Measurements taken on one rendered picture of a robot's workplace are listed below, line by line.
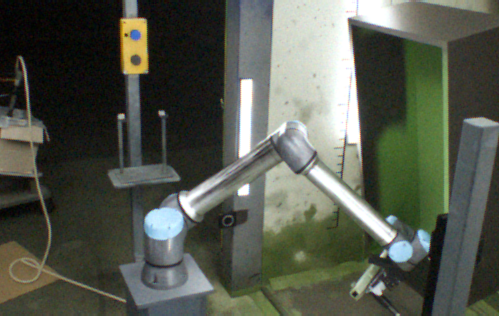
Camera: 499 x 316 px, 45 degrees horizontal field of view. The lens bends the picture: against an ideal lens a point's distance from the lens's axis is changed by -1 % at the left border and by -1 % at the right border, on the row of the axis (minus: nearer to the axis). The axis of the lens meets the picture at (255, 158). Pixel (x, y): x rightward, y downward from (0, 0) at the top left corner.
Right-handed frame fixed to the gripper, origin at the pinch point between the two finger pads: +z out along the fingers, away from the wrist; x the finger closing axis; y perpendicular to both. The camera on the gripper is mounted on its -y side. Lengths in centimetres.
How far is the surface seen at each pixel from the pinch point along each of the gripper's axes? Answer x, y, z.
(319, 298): 54, -9, 60
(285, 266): 60, -35, 65
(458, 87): -10, -29, -93
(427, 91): 48, -40, -69
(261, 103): 40, -99, -11
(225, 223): 26, -72, 48
